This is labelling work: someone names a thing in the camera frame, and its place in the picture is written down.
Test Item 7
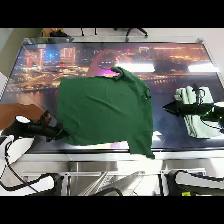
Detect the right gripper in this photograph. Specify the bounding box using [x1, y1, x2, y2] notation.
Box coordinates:
[178, 100, 202, 118]

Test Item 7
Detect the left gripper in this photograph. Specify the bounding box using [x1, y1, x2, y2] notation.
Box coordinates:
[43, 122, 65, 143]

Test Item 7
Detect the green T-shirt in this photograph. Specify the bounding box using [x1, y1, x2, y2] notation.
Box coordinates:
[55, 65, 156, 160]

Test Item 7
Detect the pale green garment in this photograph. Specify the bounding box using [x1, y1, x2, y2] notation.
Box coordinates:
[174, 85, 224, 140]

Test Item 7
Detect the brown garment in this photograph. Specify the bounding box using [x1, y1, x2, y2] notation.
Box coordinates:
[0, 102, 51, 133]

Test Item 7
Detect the black office chair base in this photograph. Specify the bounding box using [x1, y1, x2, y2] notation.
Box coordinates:
[124, 27, 149, 43]

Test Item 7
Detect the silver frame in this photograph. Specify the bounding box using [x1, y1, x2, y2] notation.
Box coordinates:
[13, 149, 224, 197]

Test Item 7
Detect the black cable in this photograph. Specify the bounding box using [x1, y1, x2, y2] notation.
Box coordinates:
[2, 138, 37, 194]

